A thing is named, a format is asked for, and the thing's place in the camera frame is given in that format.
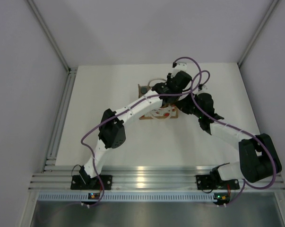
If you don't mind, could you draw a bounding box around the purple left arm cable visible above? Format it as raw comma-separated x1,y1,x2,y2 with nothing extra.
80,56,210,208

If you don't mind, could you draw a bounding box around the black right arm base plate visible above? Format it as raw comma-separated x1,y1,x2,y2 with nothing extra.
196,175,240,192

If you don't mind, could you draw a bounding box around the left aluminium frame post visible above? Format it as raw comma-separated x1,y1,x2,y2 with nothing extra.
25,0,70,72

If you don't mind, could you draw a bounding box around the aluminium frame post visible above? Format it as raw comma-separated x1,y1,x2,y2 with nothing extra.
25,0,70,72
237,0,282,68

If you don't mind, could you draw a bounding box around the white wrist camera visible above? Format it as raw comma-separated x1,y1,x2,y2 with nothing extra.
198,85,207,93
171,62,187,77

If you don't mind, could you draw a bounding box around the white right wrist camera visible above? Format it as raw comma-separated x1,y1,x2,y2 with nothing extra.
198,85,207,93

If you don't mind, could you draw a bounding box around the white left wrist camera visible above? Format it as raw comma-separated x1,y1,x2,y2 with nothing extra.
171,62,187,77

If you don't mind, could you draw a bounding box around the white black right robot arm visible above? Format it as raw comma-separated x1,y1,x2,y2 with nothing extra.
176,93,282,188

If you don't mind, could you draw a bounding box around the right aluminium frame post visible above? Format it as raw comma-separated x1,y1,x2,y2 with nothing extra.
237,0,282,68

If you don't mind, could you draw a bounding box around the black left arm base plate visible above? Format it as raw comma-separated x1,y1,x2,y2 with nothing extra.
70,175,112,190

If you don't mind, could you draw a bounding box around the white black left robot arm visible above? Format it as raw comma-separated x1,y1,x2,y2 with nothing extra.
71,70,192,190

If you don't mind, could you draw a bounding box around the burlap watermelon print canvas bag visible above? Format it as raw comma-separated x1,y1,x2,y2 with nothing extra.
138,78,179,121

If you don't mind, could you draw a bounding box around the white slotted cable duct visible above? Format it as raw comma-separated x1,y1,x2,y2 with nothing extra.
37,192,228,202

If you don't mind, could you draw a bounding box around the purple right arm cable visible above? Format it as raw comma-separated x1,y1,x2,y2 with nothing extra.
190,70,277,206

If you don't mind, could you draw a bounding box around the dark cap clear square bottle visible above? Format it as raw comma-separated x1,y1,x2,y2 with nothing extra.
138,86,150,98

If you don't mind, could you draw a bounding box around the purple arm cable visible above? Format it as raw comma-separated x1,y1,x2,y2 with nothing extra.
80,56,210,208
190,70,277,206

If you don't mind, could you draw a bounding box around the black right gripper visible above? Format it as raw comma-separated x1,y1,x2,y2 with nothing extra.
174,93,203,119

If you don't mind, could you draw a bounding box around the aluminium mounting rail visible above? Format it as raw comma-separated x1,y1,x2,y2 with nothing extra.
28,165,285,191

